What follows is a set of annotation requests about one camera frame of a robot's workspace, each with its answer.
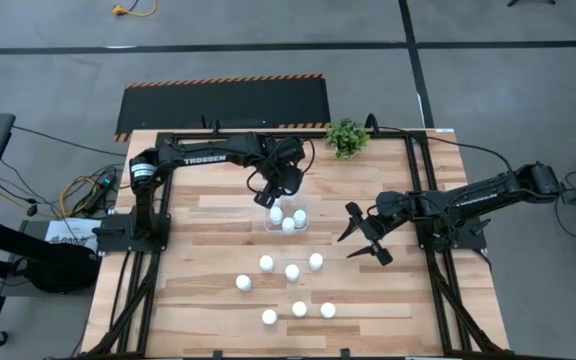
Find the black desk crossbar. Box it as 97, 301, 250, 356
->
0, 214, 94, 266

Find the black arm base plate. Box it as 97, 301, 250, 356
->
414, 209, 490, 251
91, 213, 172, 254

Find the black bag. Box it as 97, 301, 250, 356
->
15, 242, 102, 296

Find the yellow extension cord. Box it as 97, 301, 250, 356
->
111, 0, 159, 19

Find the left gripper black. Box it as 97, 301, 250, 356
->
253, 160, 305, 210

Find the green potted plant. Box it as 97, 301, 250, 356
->
323, 118, 372, 161

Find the clear plastic basket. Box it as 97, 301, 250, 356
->
262, 170, 312, 235

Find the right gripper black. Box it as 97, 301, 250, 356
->
336, 201, 399, 267

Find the white printed paper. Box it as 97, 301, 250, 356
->
44, 218, 103, 253

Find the black hazard-striped floor mat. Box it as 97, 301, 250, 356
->
114, 73, 333, 144

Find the yellow cable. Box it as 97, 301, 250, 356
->
0, 174, 103, 217

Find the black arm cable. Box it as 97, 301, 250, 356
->
376, 125, 515, 175

